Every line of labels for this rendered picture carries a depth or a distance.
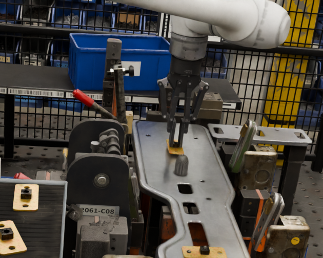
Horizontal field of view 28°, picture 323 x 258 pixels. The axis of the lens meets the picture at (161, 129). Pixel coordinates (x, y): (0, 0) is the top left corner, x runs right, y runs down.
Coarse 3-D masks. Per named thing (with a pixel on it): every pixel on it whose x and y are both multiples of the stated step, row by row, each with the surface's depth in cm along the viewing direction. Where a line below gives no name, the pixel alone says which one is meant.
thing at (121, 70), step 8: (120, 64) 156; (112, 72) 155; (120, 72) 154; (128, 72) 155; (120, 80) 155; (120, 88) 155; (120, 96) 156; (120, 104) 157; (120, 112) 158; (120, 120) 159
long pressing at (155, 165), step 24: (144, 144) 167; (192, 144) 170; (144, 168) 154; (168, 168) 155; (192, 168) 157; (216, 168) 158; (144, 192) 145; (168, 192) 144; (192, 192) 146; (216, 192) 147; (192, 216) 136; (216, 216) 137; (168, 240) 125; (216, 240) 128; (240, 240) 129
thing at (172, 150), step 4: (168, 140) 168; (176, 140) 168; (168, 144) 165; (176, 144) 164; (168, 148) 163; (172, 148) 163; (176, 148) 164; (180, 148) 164; (172, 152) 161; (176, 152) 162; (180, 152) 162
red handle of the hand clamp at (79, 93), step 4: (72, 92) 157; (76, 92) 156; (80, 92) 156; (76, 96) 156; (80, 96) 156; (84, 96) 156; (88, 96) 157; (80, 100) 157; (84, 100) 156; (88, 100) 157; (92, 100) 157; (88, 104) 157; (92, 104) 157; (96, 104) 158; (92, 108) 158; (96, 108) 158; (100, 108) 158; (100, 112) 158; (104, 112) 159; (108, 112) 160; (104, 116) 159; (108, 116) 159; (112, 116) 159; (116, 120) 160
